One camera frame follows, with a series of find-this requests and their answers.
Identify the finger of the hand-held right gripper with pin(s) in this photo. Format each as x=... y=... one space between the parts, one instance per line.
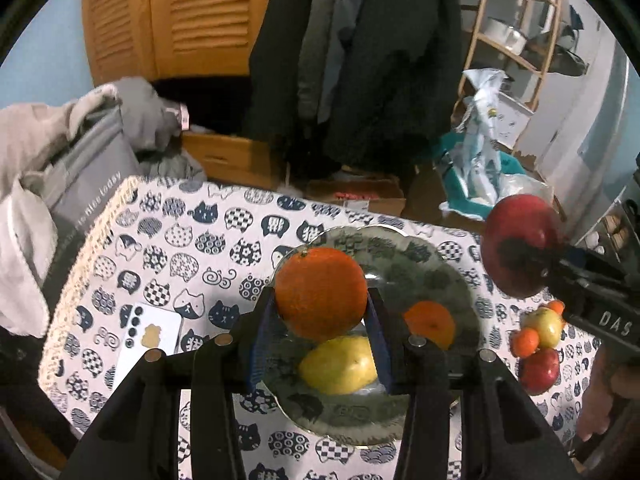
x=585 y=257
x=525 y=257

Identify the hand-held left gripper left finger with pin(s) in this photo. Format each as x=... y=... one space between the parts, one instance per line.
x=260 y=345

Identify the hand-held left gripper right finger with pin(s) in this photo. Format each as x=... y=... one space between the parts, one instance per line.
x=385 y=350

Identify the dark red apple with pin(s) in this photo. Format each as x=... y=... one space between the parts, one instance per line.
x=520 y=215

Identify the yellow pear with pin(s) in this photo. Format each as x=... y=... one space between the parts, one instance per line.
x=340 y=366

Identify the orange mandarin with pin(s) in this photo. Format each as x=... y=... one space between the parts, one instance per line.
x=430 y=324
x=320 y=292
x=525 y=343
x=555 y=307

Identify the yellow blushed apple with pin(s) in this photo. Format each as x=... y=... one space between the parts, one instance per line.
x=544 y=327

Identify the dark glass plate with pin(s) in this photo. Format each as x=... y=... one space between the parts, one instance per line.
x=410 y=270

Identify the pinkish red apple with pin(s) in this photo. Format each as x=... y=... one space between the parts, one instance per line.
x=540 y=371

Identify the person's right hand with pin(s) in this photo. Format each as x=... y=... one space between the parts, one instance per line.
x=600 y=390

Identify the grey shoe rack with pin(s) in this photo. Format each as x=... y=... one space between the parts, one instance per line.
x=612 y=230

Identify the clear plastic bag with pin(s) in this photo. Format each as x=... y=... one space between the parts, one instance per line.
x=525 y=190

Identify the white phone with stickers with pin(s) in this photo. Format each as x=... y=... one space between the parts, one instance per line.
x=150 y=325

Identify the white printed plastic bag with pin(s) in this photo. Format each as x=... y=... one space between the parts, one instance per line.
x=482 y=150

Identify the cat print tablecloth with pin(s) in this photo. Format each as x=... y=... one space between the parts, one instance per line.
x=200 y=240

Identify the white drawer box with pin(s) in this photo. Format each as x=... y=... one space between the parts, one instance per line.
x=512 y=122

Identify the flat cardboard box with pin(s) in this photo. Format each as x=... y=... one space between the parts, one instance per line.
x=360 y=195

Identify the wooden drawer base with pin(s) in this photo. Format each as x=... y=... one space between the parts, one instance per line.
x=235 y=157

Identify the grey padded jacket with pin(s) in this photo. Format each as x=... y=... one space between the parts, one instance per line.
x=175 y=167

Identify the bamboo shelf unit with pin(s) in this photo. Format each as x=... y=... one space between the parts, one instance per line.
x=542 y=60

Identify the black hanging bag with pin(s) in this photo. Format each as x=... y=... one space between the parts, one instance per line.
x=567 y=57

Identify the white cooking pot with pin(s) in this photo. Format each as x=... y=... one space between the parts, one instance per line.
x=502 y=35

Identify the black hooded coat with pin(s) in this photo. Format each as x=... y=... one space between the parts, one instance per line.
x=395 y=60

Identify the grey fabric bag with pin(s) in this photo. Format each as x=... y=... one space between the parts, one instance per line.
x=85 y=175

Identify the grey sweatshirt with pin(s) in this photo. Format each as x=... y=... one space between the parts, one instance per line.
x=145 y=110

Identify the dark hanging coat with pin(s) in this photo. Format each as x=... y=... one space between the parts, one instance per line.
x=280 y=70

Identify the grey hanging jacket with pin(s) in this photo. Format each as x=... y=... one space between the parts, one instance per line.
x=335 y=20

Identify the wooden louvered wardrobe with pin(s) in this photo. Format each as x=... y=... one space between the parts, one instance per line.
x=200 y=15

